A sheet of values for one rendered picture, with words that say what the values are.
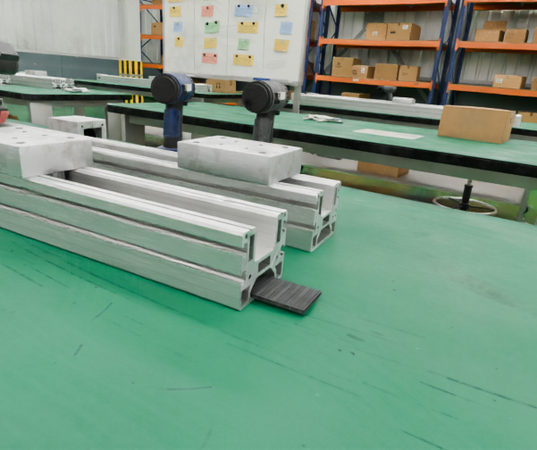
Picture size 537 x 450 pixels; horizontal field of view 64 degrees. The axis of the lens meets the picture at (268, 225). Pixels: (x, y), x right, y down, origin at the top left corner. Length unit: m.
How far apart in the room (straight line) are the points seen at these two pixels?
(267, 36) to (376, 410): 3.52
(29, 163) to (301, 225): 0.36
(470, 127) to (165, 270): 2.04
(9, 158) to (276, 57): 3.17
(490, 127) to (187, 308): 2.05
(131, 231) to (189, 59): 3.78
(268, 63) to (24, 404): 3.49
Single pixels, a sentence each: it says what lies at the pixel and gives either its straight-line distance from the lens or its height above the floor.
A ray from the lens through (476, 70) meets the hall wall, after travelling 10.92.
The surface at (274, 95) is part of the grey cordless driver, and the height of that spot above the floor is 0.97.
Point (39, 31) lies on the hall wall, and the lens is 14.01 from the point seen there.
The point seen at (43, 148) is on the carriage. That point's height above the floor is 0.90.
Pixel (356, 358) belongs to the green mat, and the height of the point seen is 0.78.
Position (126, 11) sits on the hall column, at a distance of 9.29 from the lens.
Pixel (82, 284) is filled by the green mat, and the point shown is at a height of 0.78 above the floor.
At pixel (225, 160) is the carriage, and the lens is 0.62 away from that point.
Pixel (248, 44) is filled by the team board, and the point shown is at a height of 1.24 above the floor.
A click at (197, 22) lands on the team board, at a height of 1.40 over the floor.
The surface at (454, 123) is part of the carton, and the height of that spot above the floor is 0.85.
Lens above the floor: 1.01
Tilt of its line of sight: 19 degrees down
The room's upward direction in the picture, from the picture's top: 4 degrees clockwise
